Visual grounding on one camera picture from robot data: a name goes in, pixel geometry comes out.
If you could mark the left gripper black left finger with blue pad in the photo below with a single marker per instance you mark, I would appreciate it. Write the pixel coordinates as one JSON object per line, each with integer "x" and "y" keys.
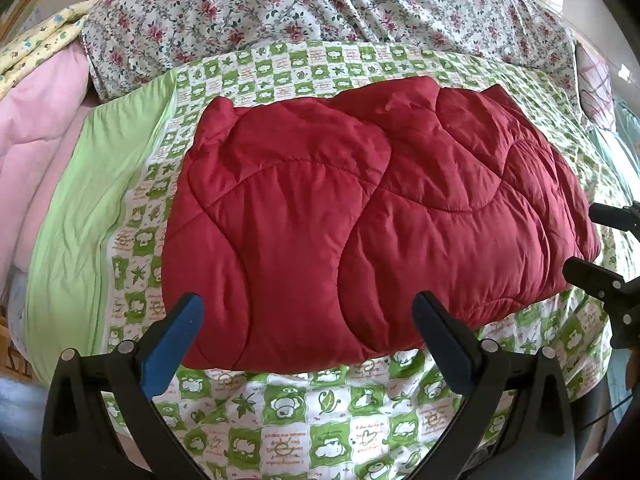
{"x": 78, "y": 439}

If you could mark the pink blanket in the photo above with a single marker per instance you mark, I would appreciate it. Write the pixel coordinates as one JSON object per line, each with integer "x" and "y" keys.
{"x": 41, "y": 120}

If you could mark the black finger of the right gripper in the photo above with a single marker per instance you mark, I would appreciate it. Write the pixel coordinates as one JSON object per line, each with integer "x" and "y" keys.
{"x": 613, "y": 217}
{"x": 595, "y": 281}

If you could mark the yellow patterned cloth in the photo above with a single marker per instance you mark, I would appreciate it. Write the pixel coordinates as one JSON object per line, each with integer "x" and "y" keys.
{"x": 26, "y": 52}

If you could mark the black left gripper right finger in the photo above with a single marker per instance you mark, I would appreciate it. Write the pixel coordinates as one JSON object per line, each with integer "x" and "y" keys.
{"x": 514, "y": 418}

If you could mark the red quilted puffer jacket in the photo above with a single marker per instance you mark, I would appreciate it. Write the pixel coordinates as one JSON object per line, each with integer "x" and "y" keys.
{"x": 307, "y": 226}

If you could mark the floral rose bedsheet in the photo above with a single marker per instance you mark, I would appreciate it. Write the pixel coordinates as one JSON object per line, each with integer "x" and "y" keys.
{"x": 129, "y": 42}

